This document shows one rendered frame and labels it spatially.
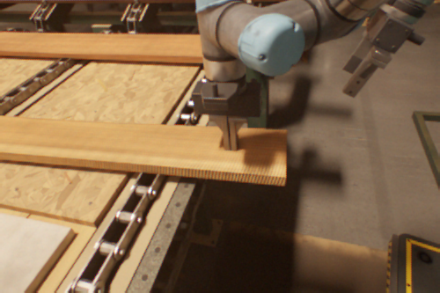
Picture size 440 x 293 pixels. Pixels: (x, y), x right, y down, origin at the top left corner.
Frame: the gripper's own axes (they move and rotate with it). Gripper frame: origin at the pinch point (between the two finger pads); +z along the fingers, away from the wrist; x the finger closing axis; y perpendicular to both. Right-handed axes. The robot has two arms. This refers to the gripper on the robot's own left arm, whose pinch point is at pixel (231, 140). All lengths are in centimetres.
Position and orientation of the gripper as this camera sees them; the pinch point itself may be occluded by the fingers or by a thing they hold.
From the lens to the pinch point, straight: 63.6
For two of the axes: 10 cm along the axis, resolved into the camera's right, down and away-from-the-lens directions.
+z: 0.9, 7.8, 6.2
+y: 2.0, -6.2, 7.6
